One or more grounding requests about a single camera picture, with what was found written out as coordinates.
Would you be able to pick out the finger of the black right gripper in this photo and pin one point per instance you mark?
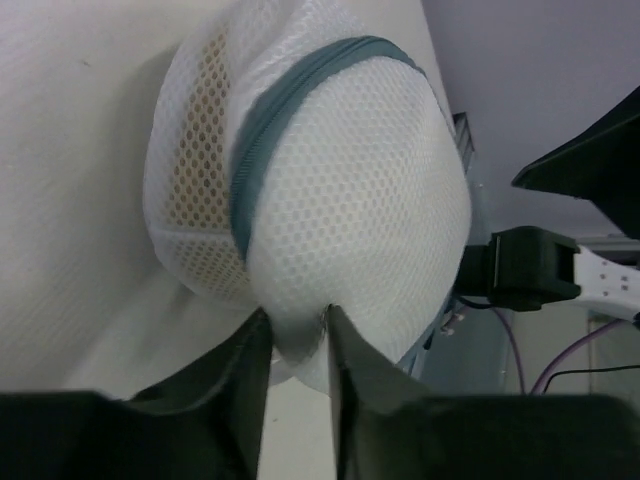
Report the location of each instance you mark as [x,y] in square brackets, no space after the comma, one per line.
[600,165]

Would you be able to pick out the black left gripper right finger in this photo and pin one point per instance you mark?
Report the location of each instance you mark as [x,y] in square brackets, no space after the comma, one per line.
[387,425]

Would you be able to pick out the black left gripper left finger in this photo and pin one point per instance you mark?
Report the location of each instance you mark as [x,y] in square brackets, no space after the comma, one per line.
[203,422]

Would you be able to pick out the white mesh laundry bag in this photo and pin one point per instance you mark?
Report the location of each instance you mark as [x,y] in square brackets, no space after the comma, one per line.
[294,165]

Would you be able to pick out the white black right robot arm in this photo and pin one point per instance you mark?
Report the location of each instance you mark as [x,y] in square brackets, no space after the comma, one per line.
[526,267]

